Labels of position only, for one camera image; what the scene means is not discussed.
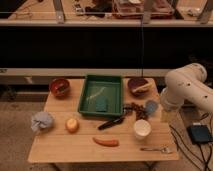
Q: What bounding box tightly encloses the wooden folding table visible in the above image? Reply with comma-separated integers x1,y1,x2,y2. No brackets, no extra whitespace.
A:
28,79,179,163

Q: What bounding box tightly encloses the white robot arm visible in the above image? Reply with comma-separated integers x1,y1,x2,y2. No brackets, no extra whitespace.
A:
160,63,213,122

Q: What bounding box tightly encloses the black foot pedal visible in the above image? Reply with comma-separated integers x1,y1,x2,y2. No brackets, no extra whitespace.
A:
187,125,213,144

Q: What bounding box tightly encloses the black-handled knife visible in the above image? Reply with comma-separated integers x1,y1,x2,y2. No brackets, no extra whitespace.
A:
98,117,124,130

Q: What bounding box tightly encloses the red bowl left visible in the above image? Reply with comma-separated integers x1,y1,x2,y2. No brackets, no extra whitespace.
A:
49,78,70,98

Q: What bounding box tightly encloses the crumpled blue-grey cloth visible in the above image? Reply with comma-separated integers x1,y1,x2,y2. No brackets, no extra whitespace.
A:
31,111,54,133

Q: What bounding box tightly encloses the yellow banana piece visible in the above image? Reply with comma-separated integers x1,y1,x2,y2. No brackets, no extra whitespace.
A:
132,83,152,93

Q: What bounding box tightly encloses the green plastic tray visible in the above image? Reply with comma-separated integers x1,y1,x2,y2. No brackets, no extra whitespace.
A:
78,75,123,118

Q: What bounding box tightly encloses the brown chain pile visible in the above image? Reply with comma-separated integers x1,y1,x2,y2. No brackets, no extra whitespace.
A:
123,102,149,121

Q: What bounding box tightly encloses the teal green sponge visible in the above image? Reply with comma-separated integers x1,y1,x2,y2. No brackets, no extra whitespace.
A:
96,97,108,112

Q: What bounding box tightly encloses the white paper cup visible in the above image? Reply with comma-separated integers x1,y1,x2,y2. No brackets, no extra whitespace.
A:
133,119,151,140

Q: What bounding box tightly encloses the dark red bowl right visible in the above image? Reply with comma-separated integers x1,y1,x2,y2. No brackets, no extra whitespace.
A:
127,77,148,97

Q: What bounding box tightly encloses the yellow apple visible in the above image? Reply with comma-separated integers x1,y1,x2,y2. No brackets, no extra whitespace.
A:
65,118,79,133

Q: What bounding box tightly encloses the blue round scrubber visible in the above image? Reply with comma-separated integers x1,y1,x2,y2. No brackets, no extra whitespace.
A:
145,100,158,115

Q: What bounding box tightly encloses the metal fork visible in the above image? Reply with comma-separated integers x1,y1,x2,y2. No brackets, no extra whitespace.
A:
140,147,172,154

